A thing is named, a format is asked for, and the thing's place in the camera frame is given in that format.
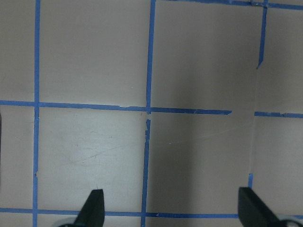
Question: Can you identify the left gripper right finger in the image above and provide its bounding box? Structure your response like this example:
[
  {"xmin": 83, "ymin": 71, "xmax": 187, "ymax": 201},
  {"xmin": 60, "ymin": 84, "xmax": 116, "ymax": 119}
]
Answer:
[{"xmin": 238, "ymin": 187, "xmax": 303, "ymax": 227}]

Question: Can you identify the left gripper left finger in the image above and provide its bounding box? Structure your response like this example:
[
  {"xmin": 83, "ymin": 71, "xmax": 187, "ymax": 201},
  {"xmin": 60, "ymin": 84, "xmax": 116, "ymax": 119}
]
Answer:
[{"xmin": 53, "ymin": 189, "xmax": 105, "ymax": 227}]

